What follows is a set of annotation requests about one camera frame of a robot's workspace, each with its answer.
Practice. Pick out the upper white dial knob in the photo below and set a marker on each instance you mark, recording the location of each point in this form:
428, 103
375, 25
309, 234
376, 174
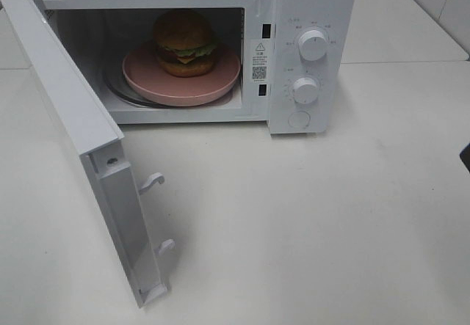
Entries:
313, 44

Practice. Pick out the round door release button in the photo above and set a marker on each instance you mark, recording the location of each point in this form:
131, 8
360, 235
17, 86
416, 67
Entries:
299, 120

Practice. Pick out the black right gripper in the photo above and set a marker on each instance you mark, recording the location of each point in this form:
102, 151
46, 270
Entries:
465, 156

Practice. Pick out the white microwave oven body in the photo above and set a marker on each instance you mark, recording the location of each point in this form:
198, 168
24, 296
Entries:
262, 33

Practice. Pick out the pink round plate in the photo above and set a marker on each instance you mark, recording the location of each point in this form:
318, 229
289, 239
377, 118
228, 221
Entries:
146, 77

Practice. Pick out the burger with lettuce and cheese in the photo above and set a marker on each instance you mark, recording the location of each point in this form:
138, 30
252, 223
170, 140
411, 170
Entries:
186, 44

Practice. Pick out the lower white dial knob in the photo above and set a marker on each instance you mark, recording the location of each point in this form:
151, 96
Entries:
305, 90

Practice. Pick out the white microwave door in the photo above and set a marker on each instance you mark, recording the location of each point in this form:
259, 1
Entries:
96, 141

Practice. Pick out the white dial knob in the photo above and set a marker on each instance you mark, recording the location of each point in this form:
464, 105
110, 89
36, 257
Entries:
313, 44
305, 90

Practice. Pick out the glass microwave turntable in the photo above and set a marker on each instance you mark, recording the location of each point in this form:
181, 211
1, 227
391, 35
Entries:
116, 83

